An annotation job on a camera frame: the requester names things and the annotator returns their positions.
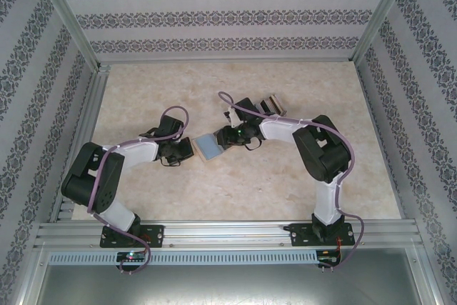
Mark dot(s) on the aluminium frame leg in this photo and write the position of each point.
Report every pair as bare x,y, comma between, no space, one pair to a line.
426,276
30,276

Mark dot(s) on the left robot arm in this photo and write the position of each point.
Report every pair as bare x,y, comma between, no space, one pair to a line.
110,176

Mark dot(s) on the small green circuit board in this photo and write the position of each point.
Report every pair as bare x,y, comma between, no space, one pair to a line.
132,255
328,259

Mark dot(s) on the thin aluminium frame rail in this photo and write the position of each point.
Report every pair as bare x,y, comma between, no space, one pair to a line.
228,61

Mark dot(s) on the grey sheet metal panel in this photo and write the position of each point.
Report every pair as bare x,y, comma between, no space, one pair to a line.
228,287

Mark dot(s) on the slotted aluminium side rail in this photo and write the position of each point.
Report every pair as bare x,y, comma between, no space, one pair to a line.
90,105

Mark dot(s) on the light blue box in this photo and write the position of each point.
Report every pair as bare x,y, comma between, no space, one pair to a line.
209,148

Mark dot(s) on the pale card black stripe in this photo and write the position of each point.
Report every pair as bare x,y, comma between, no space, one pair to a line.
271,105

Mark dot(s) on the wide aluminium base rail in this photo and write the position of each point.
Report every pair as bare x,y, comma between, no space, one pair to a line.
228,235

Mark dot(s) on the aluminium frame post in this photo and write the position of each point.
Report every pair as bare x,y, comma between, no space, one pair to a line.
75,23
381,15

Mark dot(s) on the orange-edged card black stripe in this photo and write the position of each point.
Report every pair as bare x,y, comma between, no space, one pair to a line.
278,102

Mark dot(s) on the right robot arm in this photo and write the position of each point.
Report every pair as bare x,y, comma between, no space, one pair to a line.
321,162

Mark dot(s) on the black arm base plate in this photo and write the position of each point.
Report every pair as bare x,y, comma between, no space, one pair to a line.
300,235
157,235

